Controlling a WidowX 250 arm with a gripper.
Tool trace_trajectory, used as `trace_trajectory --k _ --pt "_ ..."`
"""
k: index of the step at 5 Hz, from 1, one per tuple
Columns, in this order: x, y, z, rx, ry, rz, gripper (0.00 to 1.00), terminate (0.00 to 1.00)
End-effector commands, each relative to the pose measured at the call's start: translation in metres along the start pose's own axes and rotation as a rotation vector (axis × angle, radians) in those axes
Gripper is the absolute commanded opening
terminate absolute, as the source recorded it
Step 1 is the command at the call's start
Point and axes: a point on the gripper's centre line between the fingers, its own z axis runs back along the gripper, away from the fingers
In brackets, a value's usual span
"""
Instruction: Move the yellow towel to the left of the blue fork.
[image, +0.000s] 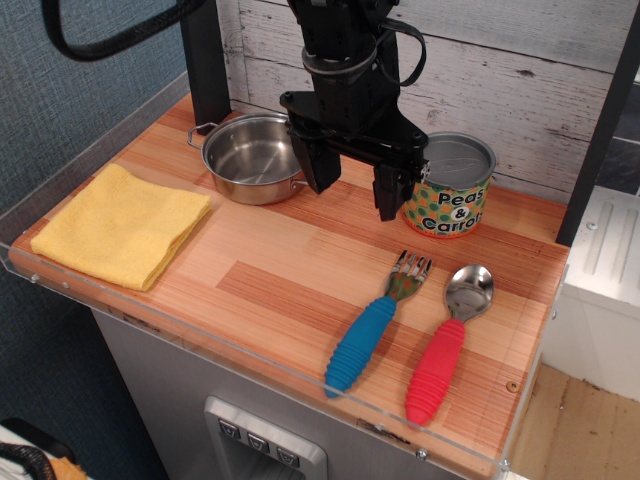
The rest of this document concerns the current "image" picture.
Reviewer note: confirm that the black left post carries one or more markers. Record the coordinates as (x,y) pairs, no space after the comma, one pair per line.
(204,54)

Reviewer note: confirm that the red handled spoon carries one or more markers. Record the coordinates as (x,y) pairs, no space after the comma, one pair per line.
(468,295)

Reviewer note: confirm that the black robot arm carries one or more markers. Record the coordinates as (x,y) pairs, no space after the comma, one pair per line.
(351,52)

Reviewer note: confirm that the peas and carrots can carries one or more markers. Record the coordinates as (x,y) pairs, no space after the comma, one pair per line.
(449,203)

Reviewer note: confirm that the stainless steel pot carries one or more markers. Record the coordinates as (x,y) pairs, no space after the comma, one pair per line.
(250,157)

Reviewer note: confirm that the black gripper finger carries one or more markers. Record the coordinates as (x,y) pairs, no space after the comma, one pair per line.
(319,163)
(393,187)

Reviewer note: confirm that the grey toy cabinet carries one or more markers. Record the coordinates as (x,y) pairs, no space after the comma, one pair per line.
(207,421)

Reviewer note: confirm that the black post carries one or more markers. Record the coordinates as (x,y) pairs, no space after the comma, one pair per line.
(603,133)
(204,54)

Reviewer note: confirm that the white plastic box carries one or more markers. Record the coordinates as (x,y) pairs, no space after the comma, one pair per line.
(593,333)

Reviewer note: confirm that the black right post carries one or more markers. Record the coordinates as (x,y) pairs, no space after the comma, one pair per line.
(603,133)

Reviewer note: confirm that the yellow towel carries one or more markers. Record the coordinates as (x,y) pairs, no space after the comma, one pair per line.
(121,229)

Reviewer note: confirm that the clear acrylic guard rail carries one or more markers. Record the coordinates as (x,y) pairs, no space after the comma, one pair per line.
(266,292)

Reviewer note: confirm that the orange object bottom left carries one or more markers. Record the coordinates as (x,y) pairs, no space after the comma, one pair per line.
(64,469)

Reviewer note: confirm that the blue handled fork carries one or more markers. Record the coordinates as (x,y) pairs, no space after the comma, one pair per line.
(354,351)

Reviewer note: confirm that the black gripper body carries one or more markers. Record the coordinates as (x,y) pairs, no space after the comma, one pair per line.
(358,118)

